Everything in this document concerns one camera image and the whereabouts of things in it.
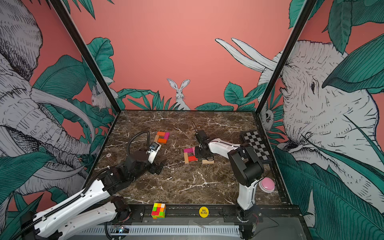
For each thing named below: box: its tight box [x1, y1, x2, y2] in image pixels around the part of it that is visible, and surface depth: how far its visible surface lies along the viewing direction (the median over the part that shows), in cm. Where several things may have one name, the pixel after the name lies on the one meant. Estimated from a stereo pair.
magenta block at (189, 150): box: [183, 148, 193, 153], surface depth 100 cm
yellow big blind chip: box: [199, 206, 209, 219], surface depth 76 cm
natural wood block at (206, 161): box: [202, 159, 215, 164], surface depth 94 cm
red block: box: [188, 155, 199, 162], surface depth 96 cm
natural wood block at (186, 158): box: [184, 152, 189, 164], surface depth 95 cm
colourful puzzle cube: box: [151, 202, 167, 220], surface depth 73 cm
